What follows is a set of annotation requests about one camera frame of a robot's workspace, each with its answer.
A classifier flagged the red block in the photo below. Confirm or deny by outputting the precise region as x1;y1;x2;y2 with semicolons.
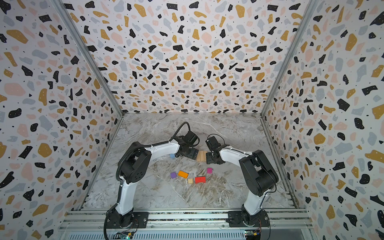
195;177;206;184

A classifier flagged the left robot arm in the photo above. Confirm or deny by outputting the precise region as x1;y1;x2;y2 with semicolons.
104;131;200;230

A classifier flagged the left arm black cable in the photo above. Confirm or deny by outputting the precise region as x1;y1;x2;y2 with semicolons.
103;121;191;240

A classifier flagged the left corner aluminium post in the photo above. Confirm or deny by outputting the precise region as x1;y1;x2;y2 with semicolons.
52;1;124;119

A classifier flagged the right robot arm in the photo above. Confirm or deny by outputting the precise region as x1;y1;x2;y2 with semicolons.
206;135;279;227

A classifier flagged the natural wood block diagonal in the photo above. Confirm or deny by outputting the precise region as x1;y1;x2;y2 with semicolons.
204;152;209;162

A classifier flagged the orange block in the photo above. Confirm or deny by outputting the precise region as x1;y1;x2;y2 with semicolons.
178;171;189;179

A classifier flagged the left green circuit board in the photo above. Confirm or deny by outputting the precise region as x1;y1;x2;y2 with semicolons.
113;231;135;240

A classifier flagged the corner aluminium post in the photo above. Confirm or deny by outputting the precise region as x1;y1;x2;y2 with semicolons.
52;1;124;119
261;0;319;118

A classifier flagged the right corner aluminium post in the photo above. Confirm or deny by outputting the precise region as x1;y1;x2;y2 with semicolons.
261;0;319;118

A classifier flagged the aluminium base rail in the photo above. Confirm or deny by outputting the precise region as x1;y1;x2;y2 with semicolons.
59;209;317;240

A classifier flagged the right circuit board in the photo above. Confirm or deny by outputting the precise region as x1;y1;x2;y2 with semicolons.
245;230;261;240

